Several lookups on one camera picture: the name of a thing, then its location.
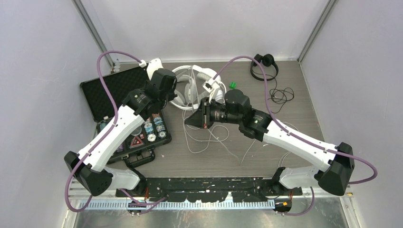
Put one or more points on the green toy brick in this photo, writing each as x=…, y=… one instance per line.
x=232, y=85

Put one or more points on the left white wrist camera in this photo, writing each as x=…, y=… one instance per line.
x=151, y=66

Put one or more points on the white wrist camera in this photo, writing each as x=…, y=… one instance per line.
x=151, y=66
x=214, y=89

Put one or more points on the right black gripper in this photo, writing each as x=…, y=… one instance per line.
x=202, y=117

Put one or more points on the black poker chip case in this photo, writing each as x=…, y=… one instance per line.
x=138, y=148

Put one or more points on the black small headphones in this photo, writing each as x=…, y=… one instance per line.
x=276, y=95

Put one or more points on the white grey angular headphones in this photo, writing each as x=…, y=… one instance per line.
x=182, y=99

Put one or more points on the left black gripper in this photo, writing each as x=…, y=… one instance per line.
x=171, y=95

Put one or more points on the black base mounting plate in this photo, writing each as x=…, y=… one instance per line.
x=241, y=189

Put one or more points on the white round gaming headphones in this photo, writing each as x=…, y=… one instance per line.
x=198, y=75

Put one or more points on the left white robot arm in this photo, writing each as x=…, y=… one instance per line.
x=88, y=166

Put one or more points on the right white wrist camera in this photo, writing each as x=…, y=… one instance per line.
x=214, y=89

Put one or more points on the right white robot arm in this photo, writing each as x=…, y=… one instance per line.
x=331, y=166

